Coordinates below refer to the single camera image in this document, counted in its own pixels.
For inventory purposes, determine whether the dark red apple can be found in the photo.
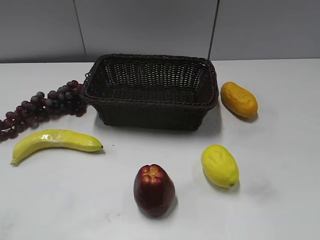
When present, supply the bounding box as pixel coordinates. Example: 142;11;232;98
133;164;176;218

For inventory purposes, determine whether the black woven plastic basket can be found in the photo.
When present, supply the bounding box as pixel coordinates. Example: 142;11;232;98
80;54;219;131

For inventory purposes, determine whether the yellow lemon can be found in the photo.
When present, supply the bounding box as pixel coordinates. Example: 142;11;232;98
201;144;239;188

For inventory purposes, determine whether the orange yellow mango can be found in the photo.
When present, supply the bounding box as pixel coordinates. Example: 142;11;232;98
220;81;258;119

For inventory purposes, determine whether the dark purple grape bunch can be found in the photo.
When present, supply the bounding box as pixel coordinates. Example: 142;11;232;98
0;80;87;142

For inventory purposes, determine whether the yellow banana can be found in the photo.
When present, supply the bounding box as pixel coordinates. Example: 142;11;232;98
10;129;103;166

